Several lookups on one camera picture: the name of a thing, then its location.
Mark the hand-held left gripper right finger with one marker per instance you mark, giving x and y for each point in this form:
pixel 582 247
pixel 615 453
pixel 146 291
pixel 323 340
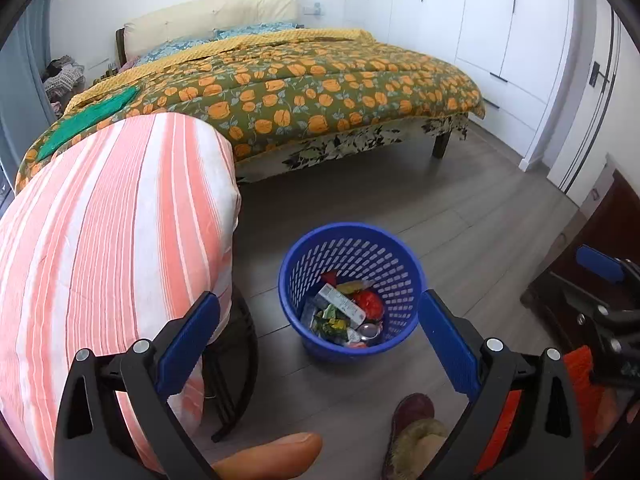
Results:
pixel 447 342

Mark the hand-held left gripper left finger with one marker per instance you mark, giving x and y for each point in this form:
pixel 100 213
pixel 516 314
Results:
pixel 190 345

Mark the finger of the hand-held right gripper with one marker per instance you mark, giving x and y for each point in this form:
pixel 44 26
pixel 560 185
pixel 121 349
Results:
pixel 580 305
pixel 597 261

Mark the crushed red soda can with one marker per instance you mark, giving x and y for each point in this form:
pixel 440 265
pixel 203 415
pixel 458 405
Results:
pixel 370 307

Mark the white green carton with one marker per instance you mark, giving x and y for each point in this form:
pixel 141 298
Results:
pixel 342 304

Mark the black yellow snack packet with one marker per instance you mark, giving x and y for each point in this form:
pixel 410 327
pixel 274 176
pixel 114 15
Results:
pixel 332 325

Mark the blue mesh wastebasket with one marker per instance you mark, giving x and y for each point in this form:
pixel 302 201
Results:
pixel 300 265

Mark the person's left hand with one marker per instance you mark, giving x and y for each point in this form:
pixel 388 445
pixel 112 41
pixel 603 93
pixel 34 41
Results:
pixel 270 455

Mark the dark wooden cabinet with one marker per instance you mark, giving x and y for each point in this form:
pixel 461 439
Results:
pixel 575 255

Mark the fuzzy maroon slipper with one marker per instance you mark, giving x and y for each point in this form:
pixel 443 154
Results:
pixel 415 430

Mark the orange knit sweater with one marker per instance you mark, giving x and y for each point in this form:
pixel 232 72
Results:
pixel 500 425

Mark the round table, striped cloth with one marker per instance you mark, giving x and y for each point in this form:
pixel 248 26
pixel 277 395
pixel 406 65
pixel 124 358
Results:
pixel 100 260

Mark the white room door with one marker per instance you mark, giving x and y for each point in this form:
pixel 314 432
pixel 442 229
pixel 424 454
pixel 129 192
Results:
pixel 590 110

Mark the leaf print bed skirt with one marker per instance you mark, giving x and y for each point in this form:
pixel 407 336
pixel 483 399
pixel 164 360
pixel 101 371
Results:
pixel 350 142

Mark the green folded cloth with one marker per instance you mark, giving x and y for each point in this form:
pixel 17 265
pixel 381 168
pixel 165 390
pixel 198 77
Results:
pixel 90 120

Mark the white wardrobe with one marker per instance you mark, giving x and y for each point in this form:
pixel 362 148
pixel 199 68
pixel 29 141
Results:
pixel 480 10

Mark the green orange floral quilt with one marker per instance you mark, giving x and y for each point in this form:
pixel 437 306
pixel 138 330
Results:
pixel 325 85

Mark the pink cloth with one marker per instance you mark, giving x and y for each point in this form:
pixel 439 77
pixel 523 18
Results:
pixel 128 62

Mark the blue floral pillow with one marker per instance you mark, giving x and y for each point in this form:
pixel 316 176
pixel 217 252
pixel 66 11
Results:
pixel 255 30
pixel 170 50

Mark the pile of clothes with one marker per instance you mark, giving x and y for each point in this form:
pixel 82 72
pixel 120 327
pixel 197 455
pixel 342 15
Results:
pixel 62 77

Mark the blue grey curtain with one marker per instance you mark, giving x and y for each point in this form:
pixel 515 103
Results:
pixel 20 85

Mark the yellow blanket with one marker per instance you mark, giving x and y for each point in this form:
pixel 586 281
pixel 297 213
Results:
pixel 280 37

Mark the cream headboard cushion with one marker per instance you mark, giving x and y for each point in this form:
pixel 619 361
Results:
pixel 210 15

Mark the white wall socket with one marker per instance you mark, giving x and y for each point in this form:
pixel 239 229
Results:
pixel 314 8

